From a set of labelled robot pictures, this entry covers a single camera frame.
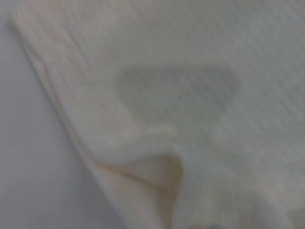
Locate white ribbed towel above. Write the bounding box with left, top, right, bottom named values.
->
left=9, top=0, right=305, bottom=229

